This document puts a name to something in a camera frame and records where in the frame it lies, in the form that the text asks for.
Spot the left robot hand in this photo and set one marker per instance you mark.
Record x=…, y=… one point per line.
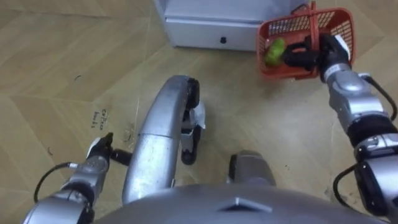
x=101, y=146

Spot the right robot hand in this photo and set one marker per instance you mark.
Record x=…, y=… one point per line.
x=329, y=53

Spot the red plastic basket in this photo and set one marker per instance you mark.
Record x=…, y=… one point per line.
x=298, y=34

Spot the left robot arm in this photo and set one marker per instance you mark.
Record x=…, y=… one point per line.
x=73, y=193

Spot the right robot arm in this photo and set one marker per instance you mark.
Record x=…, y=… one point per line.
x=362, y=124

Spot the green soft toy fruit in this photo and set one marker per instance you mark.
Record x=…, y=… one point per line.
x=275, y=52

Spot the white cabinet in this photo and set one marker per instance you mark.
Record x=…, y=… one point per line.
x=214, y=23

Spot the robot body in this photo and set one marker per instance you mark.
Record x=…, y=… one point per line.
x=239, y=205

